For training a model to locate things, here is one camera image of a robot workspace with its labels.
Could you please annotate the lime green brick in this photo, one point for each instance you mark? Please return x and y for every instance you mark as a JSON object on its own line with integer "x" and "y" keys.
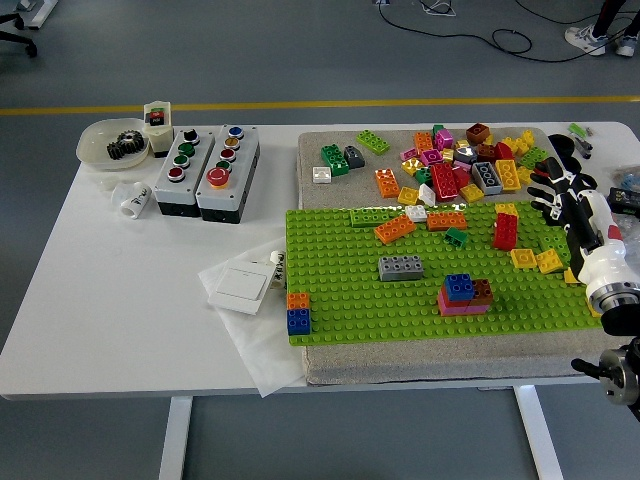
{"x": 552, "y": 242}

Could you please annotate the red eight-stud brick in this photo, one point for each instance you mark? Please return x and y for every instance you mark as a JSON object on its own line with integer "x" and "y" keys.
{"x": 505, "y": 231}

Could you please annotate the grey eight-stud brick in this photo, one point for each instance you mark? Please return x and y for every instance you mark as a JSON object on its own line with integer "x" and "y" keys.
{"x": 400, "y": 267}

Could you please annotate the magenta square brick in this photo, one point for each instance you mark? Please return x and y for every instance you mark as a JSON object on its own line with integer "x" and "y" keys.
{"x": 431, "y": 157}

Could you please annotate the green studded baseplate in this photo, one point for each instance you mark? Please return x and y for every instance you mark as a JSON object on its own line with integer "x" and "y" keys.
{"x": 350, "y": 310}

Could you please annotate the person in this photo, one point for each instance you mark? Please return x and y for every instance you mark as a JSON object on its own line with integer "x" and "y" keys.
{"x": 585, "y": 39}

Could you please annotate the white wall switch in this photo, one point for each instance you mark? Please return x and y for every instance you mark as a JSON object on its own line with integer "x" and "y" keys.
{"x": 240, "y": 287}

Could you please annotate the grey-brown mat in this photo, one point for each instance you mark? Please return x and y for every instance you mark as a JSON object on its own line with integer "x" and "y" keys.
{"x": 450, "y": 360}

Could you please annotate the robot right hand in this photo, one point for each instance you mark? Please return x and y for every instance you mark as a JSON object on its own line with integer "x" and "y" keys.
{"x": 597, "y": 235}

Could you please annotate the lime six-stud brick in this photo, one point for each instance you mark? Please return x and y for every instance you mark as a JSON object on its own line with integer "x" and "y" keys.
{"x": 532, "y": 156}

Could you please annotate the red rounded brick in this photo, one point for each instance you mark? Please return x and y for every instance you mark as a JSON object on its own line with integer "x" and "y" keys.
{"x": 463, "y": 178}

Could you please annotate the white table leg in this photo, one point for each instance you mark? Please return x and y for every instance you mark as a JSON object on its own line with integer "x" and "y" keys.
{"x": 175, "y": 440}
{"x": 537, "y": 435}

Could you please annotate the lime eight-stud brick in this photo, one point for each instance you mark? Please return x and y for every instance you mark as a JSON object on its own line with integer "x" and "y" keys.
{"x": 372, "y": 141}

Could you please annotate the cream red-green switch box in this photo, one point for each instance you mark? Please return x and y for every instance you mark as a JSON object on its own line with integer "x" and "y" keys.
{"x": 157, "y": 131}

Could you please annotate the grey emergency-stop control box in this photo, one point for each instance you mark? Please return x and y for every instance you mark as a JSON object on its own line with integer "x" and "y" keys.
{"x": 227, "y": 185}

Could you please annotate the yellow flat square brick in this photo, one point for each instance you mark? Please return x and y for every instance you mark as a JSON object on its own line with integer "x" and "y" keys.
{"x": 523, "y": 257}

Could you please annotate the small metal tool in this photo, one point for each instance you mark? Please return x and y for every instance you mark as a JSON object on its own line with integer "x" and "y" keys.
{"x": 582, "y": 146}

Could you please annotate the green lighter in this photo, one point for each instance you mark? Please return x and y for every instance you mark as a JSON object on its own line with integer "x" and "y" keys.
{"x": 576, "y": 129}

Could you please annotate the black box green print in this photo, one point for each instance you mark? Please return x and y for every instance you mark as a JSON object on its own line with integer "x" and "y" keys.
{"x": 625, "y": 200}

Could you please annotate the pink small brick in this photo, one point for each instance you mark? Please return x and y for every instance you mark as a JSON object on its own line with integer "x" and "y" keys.
{"x": 408, "y": 154}
{"x": 462, "y": 165}

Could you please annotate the white paper sheet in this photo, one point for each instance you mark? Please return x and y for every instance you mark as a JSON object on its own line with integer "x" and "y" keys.
{"x": 270, "y": 350}

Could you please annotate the pink long brick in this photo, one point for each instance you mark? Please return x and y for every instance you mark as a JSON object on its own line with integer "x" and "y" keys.
{"x": 462, "y": 309}

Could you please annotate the black metal gear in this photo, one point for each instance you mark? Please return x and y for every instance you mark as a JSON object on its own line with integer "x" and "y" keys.
{"x": 131, "y": 140}
{"x": 115, "y": 151}

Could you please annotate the dark grey brick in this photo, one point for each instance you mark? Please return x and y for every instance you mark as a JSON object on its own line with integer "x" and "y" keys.
{"x": 465, "y": 155}

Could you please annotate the blue item in bag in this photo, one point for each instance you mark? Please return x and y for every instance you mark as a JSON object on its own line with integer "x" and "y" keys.
{"x": 631, "y": 177}

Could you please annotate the orange square brick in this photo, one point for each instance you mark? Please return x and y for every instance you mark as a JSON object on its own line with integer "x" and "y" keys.
{"x": 297, "y": 300}

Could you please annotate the white plastic bowl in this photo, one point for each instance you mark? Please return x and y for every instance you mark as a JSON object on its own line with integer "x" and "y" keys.
{"x": 95, "y": 145}

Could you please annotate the brown square brick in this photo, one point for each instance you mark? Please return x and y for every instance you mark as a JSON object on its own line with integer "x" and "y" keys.
{"x": 477, "y": 133}
{"x": 483, "y": 290}

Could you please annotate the yellow eight-stud brick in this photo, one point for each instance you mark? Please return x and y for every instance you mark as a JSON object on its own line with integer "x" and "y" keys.
{"x": 507, "y": 175}

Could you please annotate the small dark green brick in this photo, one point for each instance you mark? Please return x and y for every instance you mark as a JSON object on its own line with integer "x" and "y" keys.
{"x": 456, "y": 237}

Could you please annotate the white sloped brick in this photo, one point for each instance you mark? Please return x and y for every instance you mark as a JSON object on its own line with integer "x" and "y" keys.
{"x": 426, "y": 194}

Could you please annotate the blue square brick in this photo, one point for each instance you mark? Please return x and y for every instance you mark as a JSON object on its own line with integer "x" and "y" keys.
{"x": 298, "y": 321}
{"x": 459, "y": 286}

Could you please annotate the white furniture foot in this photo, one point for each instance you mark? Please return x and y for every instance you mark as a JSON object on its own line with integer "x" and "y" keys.
{"x": 42, "y": 10}

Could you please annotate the black round disc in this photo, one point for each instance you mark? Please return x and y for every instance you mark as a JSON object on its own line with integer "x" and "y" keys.
{"x": 572, "y": 164}
{"x": 561, "y": 144}
{"x": 589, "y": 182}

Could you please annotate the green square brick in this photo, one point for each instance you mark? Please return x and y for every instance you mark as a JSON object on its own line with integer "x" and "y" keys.
{"x": 423, "y": 175}

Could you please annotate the green eight-stud brick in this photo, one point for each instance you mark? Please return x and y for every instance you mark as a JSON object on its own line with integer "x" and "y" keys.
{"x": 334, "y": 160}

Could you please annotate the orange six-stud brick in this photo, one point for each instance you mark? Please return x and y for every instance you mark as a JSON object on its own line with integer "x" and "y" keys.
{"x": 424, "y": 142}

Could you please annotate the white tube with writing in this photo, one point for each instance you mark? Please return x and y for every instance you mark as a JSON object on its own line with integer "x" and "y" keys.
{"x": 278, "y": 267}

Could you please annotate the black office chair base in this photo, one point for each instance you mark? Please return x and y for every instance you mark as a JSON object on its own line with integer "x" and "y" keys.
{"x": 30, "y": 49}

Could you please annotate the white pipe tee fitting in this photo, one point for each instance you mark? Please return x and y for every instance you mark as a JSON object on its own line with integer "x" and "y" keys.
{"x": 132, "y": 198}

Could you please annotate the white square brick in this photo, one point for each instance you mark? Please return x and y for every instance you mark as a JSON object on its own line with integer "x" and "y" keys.
{"x": 322, "y": 174}
{"x": 416, "y": 213}

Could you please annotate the grey sloped brick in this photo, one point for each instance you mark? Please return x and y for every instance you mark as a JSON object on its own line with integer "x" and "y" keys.
{"x": 353, "y": 157}

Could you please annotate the yellow notched brick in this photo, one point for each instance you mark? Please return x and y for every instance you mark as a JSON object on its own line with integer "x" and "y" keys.
{"x": 570, "y": 276}

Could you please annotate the grey four-button control box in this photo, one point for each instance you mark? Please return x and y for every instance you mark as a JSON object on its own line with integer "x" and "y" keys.
{"x": 182, "y": 175}

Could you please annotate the green long brick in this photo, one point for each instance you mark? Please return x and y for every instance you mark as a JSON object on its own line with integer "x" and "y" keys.
{"x": 370, "y": 216}

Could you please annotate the orange eight-stud brick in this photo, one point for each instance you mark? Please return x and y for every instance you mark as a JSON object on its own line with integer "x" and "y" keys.
{"x": 395, "y": 229}
{"x": 387, "y": 182}
{"x": 446, "y": 220}

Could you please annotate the clear plastic bag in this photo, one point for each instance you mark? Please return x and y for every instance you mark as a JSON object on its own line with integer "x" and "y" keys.
{"x": 627, "y": 230}

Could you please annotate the red sloped brick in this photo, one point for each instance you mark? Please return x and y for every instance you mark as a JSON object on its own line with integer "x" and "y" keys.
{"x": 504, "y": 151}

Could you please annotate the dark brown brick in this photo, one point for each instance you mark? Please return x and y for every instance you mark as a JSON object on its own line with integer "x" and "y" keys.
{"x": 486, "y": 152}

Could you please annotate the red square brick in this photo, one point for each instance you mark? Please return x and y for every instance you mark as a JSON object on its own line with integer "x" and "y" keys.
{"x": 443, "y": 296}

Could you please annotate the small yellow brick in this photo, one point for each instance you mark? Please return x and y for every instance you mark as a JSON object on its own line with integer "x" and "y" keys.
{"x": 461, "y": 144}
{"x": 448, "y": 155}
{"x": 528, "y": 137}

